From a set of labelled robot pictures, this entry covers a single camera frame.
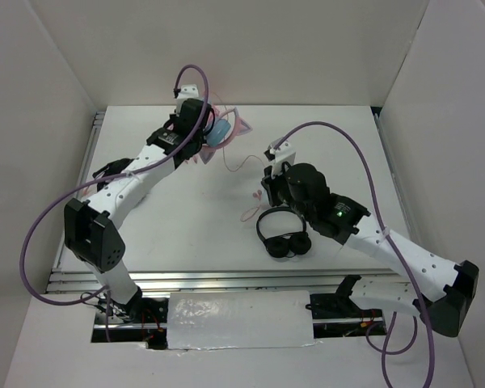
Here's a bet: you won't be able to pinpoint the blue pink cat-ear headphones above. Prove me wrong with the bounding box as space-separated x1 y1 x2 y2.
185 94 265 173

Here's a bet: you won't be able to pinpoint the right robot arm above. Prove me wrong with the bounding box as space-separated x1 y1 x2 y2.
261 162 479 337

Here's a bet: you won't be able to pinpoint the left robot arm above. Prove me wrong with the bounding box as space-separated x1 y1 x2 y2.
64 98 213 323

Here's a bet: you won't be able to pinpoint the black on-ear headphones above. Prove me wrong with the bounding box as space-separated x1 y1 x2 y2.
255 206 312 259

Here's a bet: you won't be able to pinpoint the black headset with microphone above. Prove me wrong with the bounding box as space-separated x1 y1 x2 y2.
92 158 133 179

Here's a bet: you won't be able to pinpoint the white foil-edged panel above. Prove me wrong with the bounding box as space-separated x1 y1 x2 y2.
167 290 314 350

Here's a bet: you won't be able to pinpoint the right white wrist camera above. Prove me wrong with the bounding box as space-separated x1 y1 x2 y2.
264 138 296 177

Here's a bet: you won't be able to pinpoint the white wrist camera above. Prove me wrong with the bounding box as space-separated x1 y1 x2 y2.
264 138 296 177
173 84 200 112

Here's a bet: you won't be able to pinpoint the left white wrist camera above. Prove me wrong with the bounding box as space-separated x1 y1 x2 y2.
173 84 200 112

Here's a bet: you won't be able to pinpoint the aluminium rail frame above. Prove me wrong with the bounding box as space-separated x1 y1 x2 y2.
44 269 409 293

